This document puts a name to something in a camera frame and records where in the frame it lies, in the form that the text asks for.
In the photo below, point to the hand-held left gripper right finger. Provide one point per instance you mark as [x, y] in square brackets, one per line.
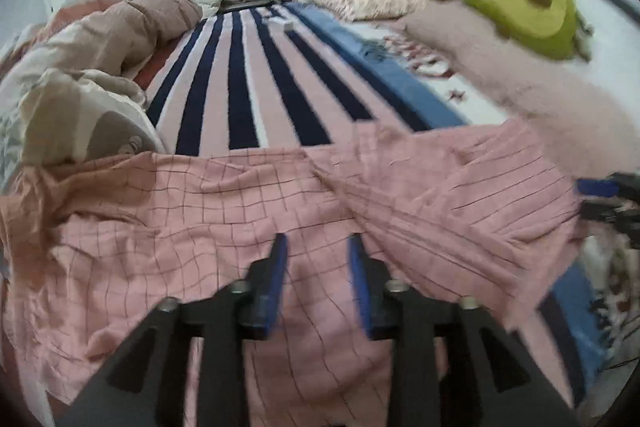
[358, 279]

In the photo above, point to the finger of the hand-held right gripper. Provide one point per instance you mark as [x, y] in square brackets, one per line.
[612, 213]
[599, 188]

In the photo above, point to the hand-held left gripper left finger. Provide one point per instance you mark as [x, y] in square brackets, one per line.
[274, 277]

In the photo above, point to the pink checked pants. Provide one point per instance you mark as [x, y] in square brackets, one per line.
[210, 217]

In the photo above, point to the pink fuzzy blanket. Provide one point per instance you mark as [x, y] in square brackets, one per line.
[540, 87]

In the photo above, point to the navy pink striped blanket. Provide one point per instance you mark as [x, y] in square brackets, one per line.
[280, 82]

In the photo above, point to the green avocado plush toy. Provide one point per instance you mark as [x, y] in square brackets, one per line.
[520, 4]

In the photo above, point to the star printed bed sheet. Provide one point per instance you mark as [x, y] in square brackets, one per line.
[435, 57]

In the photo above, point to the small white remote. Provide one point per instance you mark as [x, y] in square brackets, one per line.
[281, 23]

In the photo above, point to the beige duvet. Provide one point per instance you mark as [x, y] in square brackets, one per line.
[90, 57]

